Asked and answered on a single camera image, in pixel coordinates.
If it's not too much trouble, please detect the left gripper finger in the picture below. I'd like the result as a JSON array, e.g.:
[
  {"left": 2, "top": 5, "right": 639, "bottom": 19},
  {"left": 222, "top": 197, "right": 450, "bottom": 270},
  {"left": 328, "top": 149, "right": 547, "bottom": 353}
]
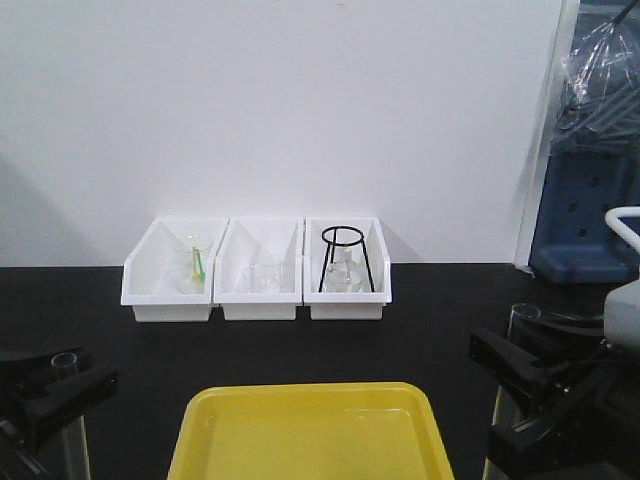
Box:
[
  {"left": 1, "top": 347, "right": 94, "bottom": 400},
  {"left": 14, "top": 365, "right": 119, "bottom": 452}
]

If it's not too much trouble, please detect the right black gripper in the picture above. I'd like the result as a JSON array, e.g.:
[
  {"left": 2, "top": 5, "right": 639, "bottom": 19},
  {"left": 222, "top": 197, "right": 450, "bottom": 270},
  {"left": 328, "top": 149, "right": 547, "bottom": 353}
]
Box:
[{"left": 469, "top": 317, "right": 639, "bottom": 479}]

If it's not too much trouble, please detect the tall clear test tube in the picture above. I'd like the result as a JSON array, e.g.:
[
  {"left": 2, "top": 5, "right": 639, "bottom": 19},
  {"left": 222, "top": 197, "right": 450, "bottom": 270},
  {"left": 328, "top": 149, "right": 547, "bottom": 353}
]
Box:
[{"left": 483, "top": 302, "right": 542, "bottom": 480}]

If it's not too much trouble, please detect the short clear test tube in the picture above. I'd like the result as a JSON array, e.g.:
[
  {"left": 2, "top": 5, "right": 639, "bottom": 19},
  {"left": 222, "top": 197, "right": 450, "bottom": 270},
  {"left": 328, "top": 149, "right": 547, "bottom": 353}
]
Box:
[{"left": 51, "top": 352, "right": 89, "bottom": 480}]

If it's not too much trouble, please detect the yellow plastic tray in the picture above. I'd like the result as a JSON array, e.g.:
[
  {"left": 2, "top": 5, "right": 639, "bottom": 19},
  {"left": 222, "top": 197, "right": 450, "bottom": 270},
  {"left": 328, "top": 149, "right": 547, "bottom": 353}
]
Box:
[{"left": 167, "top": 382, "right": 454, "bottom": 479}]

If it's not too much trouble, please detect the left white storage bin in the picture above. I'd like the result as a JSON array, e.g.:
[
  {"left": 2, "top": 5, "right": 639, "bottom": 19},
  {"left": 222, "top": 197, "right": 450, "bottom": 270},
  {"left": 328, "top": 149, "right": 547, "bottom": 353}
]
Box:
[{"left": 121, "top": 216, "right": 229, "bottom": 323}]

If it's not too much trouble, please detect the white storage bin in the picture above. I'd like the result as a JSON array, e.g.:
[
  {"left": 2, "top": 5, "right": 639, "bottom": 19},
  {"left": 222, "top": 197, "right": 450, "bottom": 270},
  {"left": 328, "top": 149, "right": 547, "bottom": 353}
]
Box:
[
  {"left": 213, "top": 217, "right": 304, "bottom": 322},
  {"left": 303, "top": 217, "right": 392, "bottom": 321},
  {"left": 121, "top": 216, "right": 229, "bottom": 323}
]

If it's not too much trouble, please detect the glass beaker with green stirrers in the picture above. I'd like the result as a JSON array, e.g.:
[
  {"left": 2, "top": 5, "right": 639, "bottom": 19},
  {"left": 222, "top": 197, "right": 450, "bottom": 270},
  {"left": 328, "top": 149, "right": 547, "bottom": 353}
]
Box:
[{"left": 174, "top": 233, "right": 213, "bottom": 295}]

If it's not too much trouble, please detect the blue plastic cart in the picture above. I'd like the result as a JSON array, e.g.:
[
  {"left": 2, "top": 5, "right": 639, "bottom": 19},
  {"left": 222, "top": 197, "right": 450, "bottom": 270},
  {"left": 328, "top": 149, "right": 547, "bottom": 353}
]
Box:
[{"left": 529, "top": 1, "right": 639, "bottom": 284}]

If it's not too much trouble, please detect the clear conical glass flask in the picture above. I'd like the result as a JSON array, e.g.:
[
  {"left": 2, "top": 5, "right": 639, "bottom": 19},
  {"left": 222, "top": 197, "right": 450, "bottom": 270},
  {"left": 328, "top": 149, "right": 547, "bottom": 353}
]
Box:
[{"left": 323, "top": 247, "right": 366, "bottom": 293}]

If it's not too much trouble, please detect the right white storage bin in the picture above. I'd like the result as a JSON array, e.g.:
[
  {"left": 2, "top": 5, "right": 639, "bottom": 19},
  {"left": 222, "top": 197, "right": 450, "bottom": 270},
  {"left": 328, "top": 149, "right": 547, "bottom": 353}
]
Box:
[{"left": 303, "top": 217, "right": 392, "bottom": 321}]

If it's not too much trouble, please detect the small clear glass beaker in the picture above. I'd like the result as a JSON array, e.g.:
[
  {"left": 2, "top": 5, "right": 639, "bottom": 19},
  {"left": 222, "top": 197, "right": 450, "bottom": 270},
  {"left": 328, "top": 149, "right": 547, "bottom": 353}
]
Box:
[{"left": 242, "top": 264, "right": 281, "bottom": 293}]

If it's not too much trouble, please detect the middle white storage bin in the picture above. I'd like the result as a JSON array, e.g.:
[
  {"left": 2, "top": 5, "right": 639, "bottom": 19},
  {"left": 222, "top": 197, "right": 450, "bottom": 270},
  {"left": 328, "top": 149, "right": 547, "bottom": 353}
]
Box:
[{"left": 213, "top": 217, "right": 304, "bottom": 322}]

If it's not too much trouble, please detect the clear plastic bag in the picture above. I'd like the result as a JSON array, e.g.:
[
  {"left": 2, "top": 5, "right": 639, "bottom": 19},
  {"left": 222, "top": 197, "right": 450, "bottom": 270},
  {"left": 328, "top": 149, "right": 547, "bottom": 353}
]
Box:
[{"left": 552, "top": 5, "right": 639, "bottom": 155}]

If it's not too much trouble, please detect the black wire tripod stand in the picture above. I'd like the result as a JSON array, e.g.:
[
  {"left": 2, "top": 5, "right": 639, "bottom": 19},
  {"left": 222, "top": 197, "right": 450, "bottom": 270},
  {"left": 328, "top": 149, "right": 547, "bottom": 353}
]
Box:
[{"left": 318, "top": 225, "right": 375, "bottom": 293}]

